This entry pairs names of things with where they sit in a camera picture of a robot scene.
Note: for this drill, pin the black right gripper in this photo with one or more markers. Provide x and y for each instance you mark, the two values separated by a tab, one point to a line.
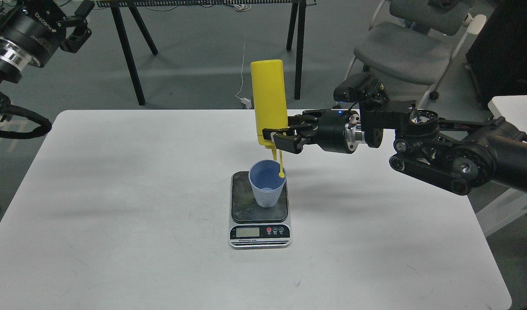
333	130

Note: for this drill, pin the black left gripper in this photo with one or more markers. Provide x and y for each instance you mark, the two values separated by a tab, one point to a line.
32	31

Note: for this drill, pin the blue plastic cup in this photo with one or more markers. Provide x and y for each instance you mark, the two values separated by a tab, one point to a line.
266	182

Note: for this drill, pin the yellow squeeze bottle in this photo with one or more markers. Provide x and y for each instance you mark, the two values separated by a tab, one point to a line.
269	99

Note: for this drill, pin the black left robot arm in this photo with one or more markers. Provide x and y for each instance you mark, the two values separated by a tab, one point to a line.
19	123

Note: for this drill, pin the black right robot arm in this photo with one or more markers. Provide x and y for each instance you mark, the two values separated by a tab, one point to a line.
453	155

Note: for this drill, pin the black digital kitchen scale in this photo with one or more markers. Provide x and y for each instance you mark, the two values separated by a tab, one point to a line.
252	226

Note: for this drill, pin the white power adapter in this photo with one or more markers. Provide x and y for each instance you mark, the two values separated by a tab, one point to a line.
247	103

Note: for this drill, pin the grey office chair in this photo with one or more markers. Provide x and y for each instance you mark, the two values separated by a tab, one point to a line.
414	57

